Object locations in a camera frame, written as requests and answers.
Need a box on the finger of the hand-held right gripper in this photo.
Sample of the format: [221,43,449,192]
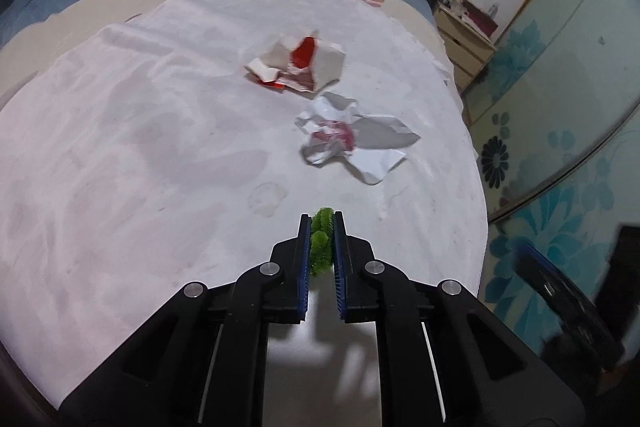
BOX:
[515,241,624,360]

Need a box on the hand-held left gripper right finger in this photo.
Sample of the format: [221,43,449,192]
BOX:
[332,212,587,427]

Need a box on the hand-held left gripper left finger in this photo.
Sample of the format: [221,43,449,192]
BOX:
[57,213,314,427]

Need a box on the green fuzzy scrap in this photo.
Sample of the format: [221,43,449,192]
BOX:
[307,207,335,278]

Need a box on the red and white carton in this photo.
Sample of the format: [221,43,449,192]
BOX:
[244,28,347,101]

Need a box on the crumpled white red-print paper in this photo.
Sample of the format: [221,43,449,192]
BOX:
[294,92,422,186]

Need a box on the floral glass wardrobe door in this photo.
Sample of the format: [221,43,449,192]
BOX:
[460,0,640,358]

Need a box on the white fleece blanket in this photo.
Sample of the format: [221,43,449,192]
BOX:
[0,0,489,427]

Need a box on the cream nightstand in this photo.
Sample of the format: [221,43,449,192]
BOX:
[432,1,499,90]

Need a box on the red folder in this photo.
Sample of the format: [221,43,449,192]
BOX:
[462,12,499,36]

